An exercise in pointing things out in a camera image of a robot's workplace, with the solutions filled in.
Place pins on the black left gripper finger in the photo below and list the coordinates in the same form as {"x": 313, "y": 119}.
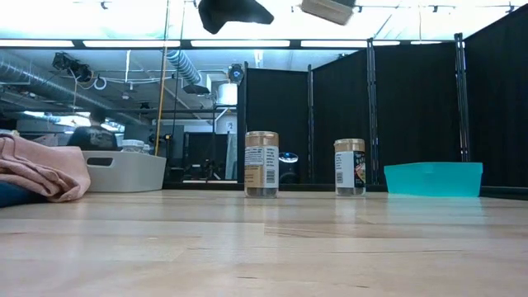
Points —
{"x": 231, "y": 11}

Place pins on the dark green spice tin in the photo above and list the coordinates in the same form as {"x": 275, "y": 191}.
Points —
{"x": 326, "y": 11}

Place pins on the tan-lid spice jar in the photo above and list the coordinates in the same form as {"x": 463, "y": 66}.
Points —
{"x": 262, "y": 165}
{"x": 348, "y": 169}

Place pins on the white-lid spice jar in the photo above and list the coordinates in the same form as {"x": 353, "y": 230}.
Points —
{"x": 147, "y": 149}
{"x": 133, "y": 145}

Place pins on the round black device blue face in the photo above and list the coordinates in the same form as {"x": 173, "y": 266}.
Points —
{"x": 236, "y": 73}

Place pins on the white cylinder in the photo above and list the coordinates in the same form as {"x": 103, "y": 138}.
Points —
{"x": 227, "y": 94}

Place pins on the black hanging lamp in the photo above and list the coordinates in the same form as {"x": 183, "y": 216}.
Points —
{"x": 196, "y": 89}

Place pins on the black curtain partition panel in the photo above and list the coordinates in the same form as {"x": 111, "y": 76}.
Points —
{"x": 340, "y": 111}
{"x": 416, "y": 107}
{"x": 276, "y": 107}
{"x": 499, "y": 103}

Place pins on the black partition pole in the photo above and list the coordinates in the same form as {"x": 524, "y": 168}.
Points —
{"x": 462, "y": 99}
{"x": 372, "y": 111}
{"x": 241, "y": 123}
{"x": 310, "y": 123}

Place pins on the yellow hanging pole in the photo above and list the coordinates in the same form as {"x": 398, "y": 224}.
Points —
{"x": 161, "y": 99}

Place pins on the black air purifier blue light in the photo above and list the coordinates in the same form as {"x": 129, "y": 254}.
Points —
{"x": 288, "y": 167}

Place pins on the black ceiling-mounted device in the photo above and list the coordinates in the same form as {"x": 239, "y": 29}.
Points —
{"x": 72, "y": 66}

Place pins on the person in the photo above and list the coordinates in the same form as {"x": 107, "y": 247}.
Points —
{"x": 92, "y": 138}

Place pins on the teal translucent plastic bin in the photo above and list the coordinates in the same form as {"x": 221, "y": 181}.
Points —
{"x": 433, "y": 179}

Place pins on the pink folded cloth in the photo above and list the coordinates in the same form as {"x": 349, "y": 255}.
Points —
{"x": 41, "y": 169}

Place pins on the dark blue cloth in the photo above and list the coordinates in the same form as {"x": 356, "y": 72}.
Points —
{"x": 12, "y": 194}

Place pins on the overhead frame bar with lights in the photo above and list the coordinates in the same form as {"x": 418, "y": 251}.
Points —
{"x": 185, "y": 43}

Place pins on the black table edge rail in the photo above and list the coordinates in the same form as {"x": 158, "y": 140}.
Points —
{"x": 206, "y": 186}

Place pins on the silver spiral ceiling duct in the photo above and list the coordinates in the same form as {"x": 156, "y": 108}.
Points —
{"x": 49, "y": 88}

